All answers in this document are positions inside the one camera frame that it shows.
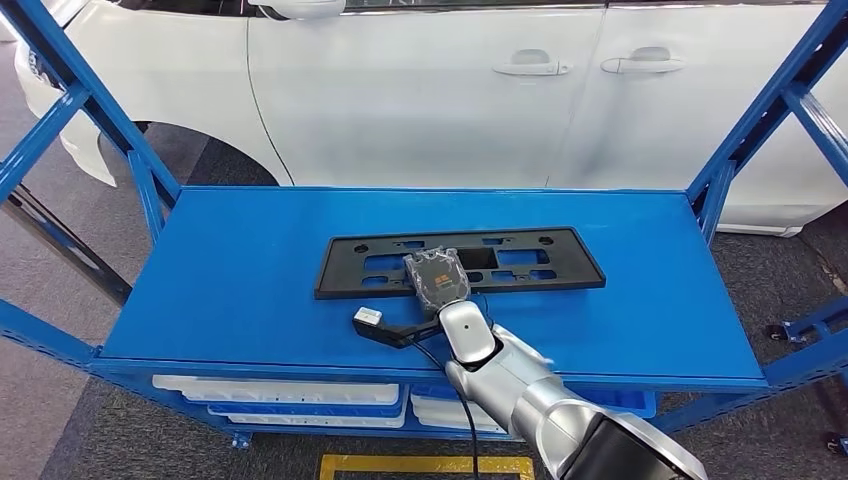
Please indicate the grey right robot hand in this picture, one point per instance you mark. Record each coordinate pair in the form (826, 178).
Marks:
(438, 281)

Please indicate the black plastic panel part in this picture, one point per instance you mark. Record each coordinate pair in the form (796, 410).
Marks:
(570, 265)

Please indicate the blue metal shelf rack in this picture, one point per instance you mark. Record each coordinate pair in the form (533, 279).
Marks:
(252, 265)

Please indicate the white plastic tray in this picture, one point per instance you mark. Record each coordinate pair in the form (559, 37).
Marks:
(434, 405)
(311, 420)
(278, 391)
(450, 425)

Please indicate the yellow floor tape square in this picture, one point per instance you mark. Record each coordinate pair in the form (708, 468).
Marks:
(424, 464)

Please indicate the white car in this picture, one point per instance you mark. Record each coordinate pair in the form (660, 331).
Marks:
(411, 99)

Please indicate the blue trolley with casters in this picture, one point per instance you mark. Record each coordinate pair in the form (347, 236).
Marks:
(815, 318)

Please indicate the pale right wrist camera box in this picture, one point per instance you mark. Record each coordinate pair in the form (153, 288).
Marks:
(368, 316)

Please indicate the stanchion post with round base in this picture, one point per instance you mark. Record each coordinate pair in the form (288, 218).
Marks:
(66, 255)

